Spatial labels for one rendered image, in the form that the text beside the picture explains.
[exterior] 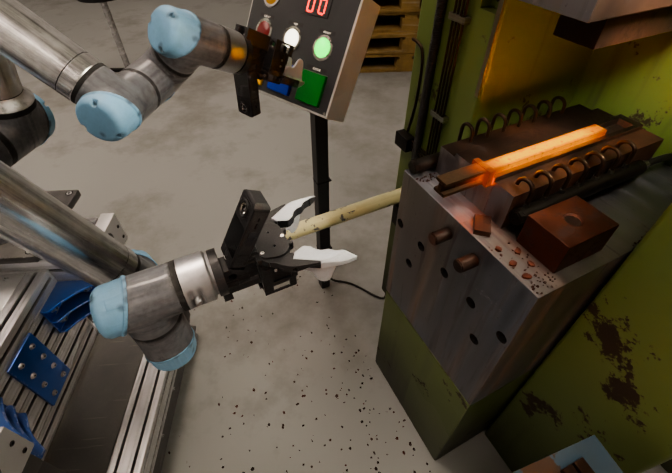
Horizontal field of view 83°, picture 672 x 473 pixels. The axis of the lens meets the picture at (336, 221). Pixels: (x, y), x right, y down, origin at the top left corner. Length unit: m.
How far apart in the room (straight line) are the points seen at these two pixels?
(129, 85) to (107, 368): 1.05
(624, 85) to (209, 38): 0.92
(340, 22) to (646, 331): 0.86
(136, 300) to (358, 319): 1.22
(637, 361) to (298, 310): 1.19
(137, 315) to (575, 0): 0.68
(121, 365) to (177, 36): 1.11
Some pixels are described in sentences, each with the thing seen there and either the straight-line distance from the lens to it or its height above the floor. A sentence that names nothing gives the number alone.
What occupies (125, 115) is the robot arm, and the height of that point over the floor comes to 1.14.
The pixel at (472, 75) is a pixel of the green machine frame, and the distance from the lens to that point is 0.95.
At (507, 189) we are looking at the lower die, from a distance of 0.74.
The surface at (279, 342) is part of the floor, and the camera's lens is 1.63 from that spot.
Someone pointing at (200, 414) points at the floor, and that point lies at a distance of 1.58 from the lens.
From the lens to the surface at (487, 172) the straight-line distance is 0.74.
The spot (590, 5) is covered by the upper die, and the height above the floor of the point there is 1.29.
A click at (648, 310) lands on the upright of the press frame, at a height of 0.86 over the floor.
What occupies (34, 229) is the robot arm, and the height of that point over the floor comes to 1.08.
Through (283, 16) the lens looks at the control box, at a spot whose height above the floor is 1.13.
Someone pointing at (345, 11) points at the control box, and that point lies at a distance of 0.98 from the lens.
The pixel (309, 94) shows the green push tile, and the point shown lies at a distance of 0.98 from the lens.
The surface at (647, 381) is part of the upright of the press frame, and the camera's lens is 0.94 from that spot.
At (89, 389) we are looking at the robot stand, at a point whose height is 0.21.
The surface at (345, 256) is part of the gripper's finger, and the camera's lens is 0.55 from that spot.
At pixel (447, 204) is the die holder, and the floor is 0.92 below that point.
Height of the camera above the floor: 1.42
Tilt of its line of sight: 44 degrees down
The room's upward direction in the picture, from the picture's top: straight up
